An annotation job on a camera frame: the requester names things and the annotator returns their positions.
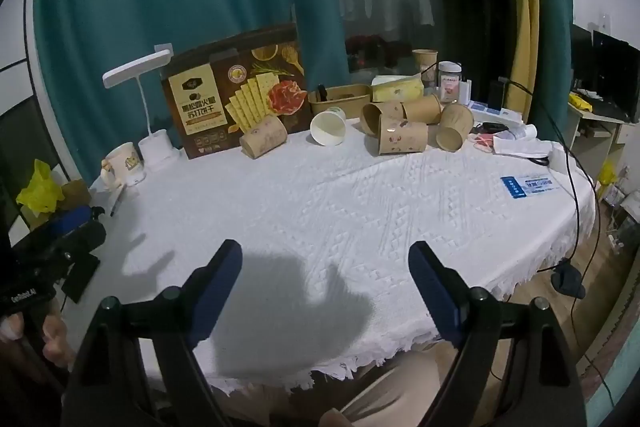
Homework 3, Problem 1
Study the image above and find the black cable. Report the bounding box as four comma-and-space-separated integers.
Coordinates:
497, 77, 617, 408

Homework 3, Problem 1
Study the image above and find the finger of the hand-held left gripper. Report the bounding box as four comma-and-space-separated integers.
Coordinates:
30, 222, 107, 260
46, 206, 107, 234

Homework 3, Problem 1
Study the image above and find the yellow plastic bag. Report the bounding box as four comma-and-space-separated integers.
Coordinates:
16, 159, 64, 214

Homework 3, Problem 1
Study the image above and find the person's left hand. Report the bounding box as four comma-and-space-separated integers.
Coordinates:
0, 309, 77, 370

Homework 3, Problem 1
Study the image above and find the brown rectangular paper tray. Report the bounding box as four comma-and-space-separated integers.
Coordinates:
307, 83, 374, 118

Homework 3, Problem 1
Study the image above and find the black phone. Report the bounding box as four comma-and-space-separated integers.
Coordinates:
61, 256, 101, 304

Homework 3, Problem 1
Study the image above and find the white power strip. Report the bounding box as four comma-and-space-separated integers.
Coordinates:
470, 101, 527, 126

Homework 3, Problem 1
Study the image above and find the small yellow bag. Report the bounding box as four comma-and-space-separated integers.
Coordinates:
597, 161, 619, 186

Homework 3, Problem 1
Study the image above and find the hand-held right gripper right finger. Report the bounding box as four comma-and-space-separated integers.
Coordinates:
408, 241, 587, 427

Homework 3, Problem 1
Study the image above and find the brown cracker box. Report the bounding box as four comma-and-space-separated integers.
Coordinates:
160, 24, 307, 160

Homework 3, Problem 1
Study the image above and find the yellow tissue pack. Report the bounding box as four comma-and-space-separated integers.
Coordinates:
370, 75, 426, 103

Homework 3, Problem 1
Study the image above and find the white paper cup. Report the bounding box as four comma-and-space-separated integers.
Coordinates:
309, 106, 347, 147

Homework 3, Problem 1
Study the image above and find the white textured tablecloth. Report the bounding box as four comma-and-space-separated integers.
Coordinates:
62, 116, 599, 397

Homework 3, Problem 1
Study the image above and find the narrow teal curtain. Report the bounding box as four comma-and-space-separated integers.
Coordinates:
525, 0, 574, 142

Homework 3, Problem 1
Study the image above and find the plain brown paper cup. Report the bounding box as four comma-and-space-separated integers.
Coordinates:
412, 49, 439, 90

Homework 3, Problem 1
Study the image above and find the white printed mug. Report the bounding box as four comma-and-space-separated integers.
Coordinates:
99, 142, 147, 188

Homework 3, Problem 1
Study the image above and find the beige side desk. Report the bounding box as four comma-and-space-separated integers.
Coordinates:
567, 99, 640, 170

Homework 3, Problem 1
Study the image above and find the white desk lamp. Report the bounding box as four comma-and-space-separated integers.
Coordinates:
102, 49, 187, 172

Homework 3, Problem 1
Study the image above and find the person's beige pants leg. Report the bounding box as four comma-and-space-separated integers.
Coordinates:
300, 347, 453, 427

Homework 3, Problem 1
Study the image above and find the blue and white card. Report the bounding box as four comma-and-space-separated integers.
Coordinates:
500, 174, 557, 200

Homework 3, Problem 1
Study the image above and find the clear jar white lid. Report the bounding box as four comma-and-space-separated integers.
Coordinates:
438, 61, 462, 103

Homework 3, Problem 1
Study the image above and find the black pen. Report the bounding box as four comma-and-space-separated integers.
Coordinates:
110, 184, 127, 218

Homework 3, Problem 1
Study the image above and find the brown printed paper cup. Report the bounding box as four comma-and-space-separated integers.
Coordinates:
402, 94, 444, 126
360, 100, 407, 137
435, 102, 475, 153
239, 114, 289, 158
378, 114, 430, 156

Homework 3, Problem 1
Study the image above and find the black monitor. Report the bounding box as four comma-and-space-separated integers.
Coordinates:
570, 24, 640, 124

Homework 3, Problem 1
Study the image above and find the yellow curtain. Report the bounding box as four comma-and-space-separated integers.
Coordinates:
499, 0, 540, 108

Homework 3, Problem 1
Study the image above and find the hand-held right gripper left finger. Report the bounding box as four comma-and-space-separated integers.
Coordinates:
62, 238, 244, 427

